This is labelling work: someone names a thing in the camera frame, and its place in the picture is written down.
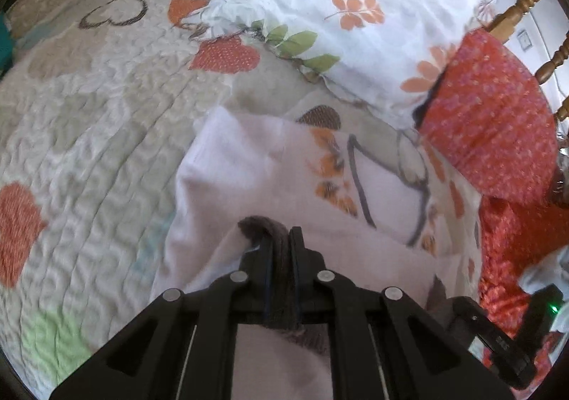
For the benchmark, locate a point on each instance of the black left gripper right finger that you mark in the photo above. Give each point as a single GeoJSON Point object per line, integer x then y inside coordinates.
{"type": "Point", "coordinates": [383, 345]}

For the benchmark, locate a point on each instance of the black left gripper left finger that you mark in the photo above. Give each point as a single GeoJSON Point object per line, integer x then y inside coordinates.
{"type": "Point", "coordinates": [181, 346]}

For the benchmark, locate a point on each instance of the pale pink baby garment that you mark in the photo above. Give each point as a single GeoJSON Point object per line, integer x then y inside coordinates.
{"type": "Point", "coordinates": [387, 211]}

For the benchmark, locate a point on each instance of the grey white garment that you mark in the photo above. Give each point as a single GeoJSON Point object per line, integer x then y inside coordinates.
{"type": "Point", "coordinates": [552, 269]}

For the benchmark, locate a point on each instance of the red floral cloth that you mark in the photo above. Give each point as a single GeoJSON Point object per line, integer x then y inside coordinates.
{"type": "Point", "coordinates": [513, 238]}

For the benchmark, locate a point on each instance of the red floral pillow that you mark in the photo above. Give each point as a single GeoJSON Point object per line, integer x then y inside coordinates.
{"type": "Point", "coordinates": [490, 120]}

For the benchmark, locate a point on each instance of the quilted heart pattern bedspread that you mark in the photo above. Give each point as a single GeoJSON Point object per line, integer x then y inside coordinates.
{"type": "Point", "coordinates": [97, 113]}

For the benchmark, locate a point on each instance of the white floral pillow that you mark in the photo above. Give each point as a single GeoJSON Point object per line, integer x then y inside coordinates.
{"type": "Point", "coordinates": [387, 54]}

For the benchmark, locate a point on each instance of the teal cardboard box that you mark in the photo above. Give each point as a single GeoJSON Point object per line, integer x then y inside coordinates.
{"type": "Point", "coordinates": [6, 46]}

